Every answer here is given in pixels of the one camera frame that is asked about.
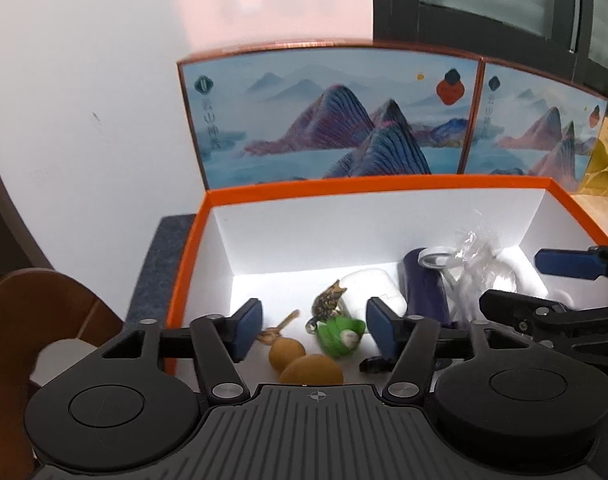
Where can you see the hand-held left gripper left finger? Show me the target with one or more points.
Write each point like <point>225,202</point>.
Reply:
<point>246,327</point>

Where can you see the gold patterned box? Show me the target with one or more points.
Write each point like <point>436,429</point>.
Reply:
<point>606,160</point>

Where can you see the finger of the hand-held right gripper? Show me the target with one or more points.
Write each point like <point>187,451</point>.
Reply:
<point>564,264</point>
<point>514,312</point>

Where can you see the mountain print box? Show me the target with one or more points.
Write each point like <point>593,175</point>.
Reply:
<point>309,120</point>
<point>534,130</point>

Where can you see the white bottle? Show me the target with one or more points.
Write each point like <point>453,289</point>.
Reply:
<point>529,270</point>

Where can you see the dark window frame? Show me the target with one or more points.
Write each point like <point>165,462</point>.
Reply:
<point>484,0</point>

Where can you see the brown wooden chair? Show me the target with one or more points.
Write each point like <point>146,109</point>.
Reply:
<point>34,305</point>

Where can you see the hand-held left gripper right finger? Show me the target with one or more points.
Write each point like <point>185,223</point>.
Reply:
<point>384,327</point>

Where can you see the orange cardboard box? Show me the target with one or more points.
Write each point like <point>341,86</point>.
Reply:
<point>334,235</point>

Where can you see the green frog toy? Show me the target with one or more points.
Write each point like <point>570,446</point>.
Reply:
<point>336,335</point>

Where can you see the blue-grey felt mat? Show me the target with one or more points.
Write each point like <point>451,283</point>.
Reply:
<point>159,270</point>

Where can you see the clear plastic cup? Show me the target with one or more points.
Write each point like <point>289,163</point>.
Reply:
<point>479,280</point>

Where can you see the white rounded case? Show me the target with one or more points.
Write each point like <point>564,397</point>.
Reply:
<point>369,285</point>

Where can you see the dark blue bottle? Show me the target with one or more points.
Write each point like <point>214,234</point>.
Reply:
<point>424,295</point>

